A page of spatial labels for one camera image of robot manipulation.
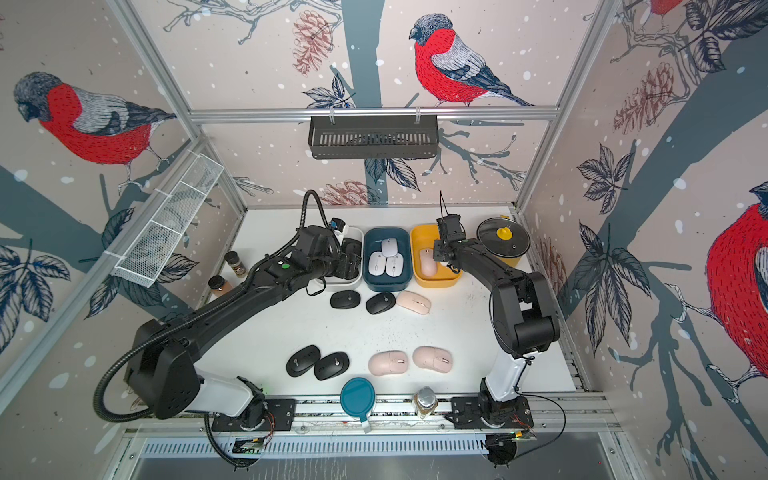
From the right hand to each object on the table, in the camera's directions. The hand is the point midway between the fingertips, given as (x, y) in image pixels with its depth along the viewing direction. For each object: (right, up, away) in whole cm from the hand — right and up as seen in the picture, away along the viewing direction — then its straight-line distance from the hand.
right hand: (448, 245), depth 98 cm
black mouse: (-33, -17, -6) cm, 38 cm away
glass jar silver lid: (-11, -34, -31) cm, 48 cm away
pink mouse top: (-12, -17, -6) cm, 22 cm away
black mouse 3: (-44, -31, -17) cm, 56 cm away
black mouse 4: (-36, -32, -18) cm, 51 cm away
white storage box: (-36, -12, -6) cm, 38 cm away
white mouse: (-20, -1, +6) cm, 21 cm away
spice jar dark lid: (-71, -4, -3) cm, 71 cm away
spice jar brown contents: (-70, -13, -8) cm, 72 cm away
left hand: (-29, -1, -16) cm, 33 cm away
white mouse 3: (-24, -6, +3) cm, 25 cm away
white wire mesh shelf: (-86, +3, -14) cm, 87 cm away
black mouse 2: (-23, -18, -5) cm, 29 cm away
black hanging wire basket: (-26, +38, +8) cm, 47 cm away
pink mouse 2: (-21, -31, -18) cm, 42 cm away
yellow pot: (+20, -2, 0) cm, 20 cm away
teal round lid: (-27, -35, -28) cm, 53 cm away
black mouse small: (-29, -5, -23) cm, 38 cm away
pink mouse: (-6, -6, +2) cm, 9 cm away
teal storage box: (-26, +1, +9) cm, 28 cm away
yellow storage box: (-9, +1, +12) cm, 15 cm away
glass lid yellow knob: (+17, +4, -4) cm, 18 cm away
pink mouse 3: (-8, -30, -18) cm, 36 cm away
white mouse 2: (-18, -7, +2) cm, 20 cm away
